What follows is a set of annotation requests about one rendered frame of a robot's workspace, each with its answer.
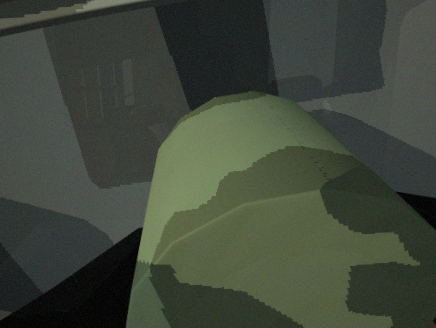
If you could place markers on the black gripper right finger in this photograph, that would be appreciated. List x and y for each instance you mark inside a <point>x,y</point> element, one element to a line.
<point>423,205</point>

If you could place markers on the green cylinder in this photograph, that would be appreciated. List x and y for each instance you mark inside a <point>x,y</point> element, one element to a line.
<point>259,217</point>

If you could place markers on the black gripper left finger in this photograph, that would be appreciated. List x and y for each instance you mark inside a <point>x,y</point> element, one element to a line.
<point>96,296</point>

